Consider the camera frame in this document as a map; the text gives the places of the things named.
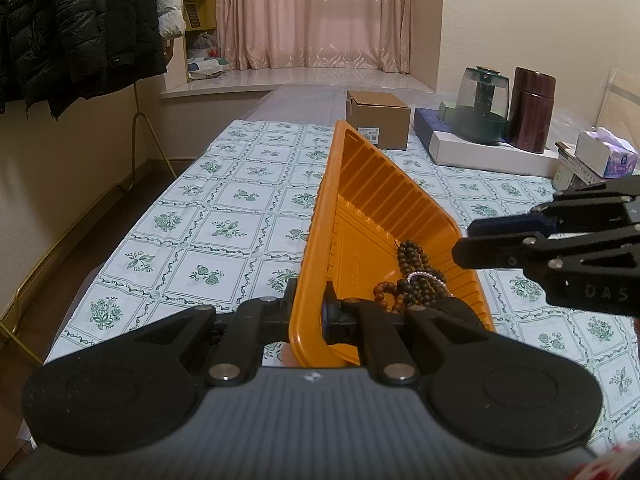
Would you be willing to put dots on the white flat box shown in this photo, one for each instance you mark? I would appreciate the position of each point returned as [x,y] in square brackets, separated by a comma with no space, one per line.
[500,160]

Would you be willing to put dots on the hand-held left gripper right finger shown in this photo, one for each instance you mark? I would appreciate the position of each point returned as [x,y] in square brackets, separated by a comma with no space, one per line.
[345,321]

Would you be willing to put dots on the small pale green box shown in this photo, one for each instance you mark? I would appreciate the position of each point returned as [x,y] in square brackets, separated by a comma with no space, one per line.
[446,111]

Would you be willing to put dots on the wooden bookshelf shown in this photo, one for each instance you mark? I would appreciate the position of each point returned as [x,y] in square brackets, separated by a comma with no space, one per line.
[205,5]

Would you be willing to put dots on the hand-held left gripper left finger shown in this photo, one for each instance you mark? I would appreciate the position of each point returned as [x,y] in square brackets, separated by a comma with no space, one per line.
[250,325]

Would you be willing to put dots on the red and white cloth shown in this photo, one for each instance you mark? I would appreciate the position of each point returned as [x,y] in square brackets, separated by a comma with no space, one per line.
[610,465]

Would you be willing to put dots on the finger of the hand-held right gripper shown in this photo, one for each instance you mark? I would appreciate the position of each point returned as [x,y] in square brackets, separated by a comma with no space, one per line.
[490,255]
[505,225]

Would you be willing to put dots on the pink curtain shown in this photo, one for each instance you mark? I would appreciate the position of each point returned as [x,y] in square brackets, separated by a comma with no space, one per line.
[315,15]

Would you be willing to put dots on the blue and white bag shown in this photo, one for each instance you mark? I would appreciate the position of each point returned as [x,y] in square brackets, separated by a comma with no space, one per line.
[207,66]

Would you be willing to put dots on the beige wooden board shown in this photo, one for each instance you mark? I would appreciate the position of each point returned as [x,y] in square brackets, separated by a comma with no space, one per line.
[617,97]

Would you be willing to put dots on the dark framed plaque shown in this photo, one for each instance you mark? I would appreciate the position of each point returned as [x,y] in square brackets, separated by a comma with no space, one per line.
[192,15]

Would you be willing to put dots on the glass kettle green base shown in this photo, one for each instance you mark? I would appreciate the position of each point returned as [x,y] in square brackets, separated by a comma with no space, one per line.
[480,110]

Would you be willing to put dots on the brown thermos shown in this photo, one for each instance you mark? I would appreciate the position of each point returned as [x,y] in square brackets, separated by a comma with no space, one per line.
[532,110]

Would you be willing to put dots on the gold metal coat rack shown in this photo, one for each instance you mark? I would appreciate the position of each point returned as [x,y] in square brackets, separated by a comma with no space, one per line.
[135,125]

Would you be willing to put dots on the white plastic bag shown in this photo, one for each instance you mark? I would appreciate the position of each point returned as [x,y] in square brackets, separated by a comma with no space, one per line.
[204,44]

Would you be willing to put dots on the cardboard box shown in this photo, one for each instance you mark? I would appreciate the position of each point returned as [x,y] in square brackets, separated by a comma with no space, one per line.
[382,120]

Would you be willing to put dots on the black down jacket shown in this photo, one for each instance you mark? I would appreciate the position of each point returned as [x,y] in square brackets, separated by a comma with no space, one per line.
[65,25]

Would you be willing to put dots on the orange plastic tray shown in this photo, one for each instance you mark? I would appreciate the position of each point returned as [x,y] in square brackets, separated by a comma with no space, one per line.
[385,200]

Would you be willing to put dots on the tissue pack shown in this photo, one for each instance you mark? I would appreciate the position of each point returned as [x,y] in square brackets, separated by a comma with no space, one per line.
[600,155]

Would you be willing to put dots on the blue flat box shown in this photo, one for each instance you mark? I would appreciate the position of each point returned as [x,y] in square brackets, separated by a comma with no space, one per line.
[425,127]

